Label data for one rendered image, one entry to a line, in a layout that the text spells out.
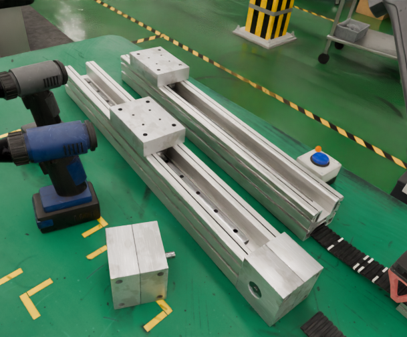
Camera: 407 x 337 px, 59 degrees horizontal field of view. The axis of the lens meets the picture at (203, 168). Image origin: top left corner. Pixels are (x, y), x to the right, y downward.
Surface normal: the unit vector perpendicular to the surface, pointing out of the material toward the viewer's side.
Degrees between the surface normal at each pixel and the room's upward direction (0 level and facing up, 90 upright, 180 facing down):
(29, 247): 0
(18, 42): 90
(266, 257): 0
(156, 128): 0
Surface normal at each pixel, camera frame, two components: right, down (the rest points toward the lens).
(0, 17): 0.68, 0.53
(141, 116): 0.10, -0.75
